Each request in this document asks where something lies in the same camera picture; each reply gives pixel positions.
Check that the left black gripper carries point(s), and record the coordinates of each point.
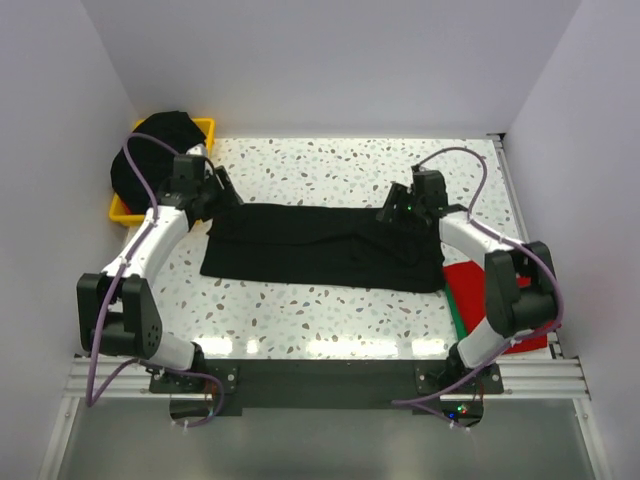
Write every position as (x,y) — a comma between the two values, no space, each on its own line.
(220,189)

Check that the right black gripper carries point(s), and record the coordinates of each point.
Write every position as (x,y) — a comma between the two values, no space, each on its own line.
(393,203)

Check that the black t shirt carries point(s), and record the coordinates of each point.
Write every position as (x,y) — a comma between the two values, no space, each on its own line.
(322,246)

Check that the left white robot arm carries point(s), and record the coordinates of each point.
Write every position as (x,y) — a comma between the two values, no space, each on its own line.
(118,315)

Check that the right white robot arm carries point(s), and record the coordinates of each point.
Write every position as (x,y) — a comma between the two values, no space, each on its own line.
(456,228)

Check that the black shirts pile in bin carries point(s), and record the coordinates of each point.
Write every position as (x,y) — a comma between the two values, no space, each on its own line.
(175,129)

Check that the folded red t shirt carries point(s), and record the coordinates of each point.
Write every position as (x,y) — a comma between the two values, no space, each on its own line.
(465,295)

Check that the yellow plastic bin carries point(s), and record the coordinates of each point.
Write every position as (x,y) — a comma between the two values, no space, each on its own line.
(119,213)

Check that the folded green t shirt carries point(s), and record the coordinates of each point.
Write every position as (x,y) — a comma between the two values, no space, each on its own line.
(457,319)

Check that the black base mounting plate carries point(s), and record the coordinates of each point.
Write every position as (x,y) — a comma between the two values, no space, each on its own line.
(229,387)

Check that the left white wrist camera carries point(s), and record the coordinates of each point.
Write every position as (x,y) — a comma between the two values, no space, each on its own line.
(198,150)

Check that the aluminium extrusion rail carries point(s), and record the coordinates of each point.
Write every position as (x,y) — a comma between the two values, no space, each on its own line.
(521,379)

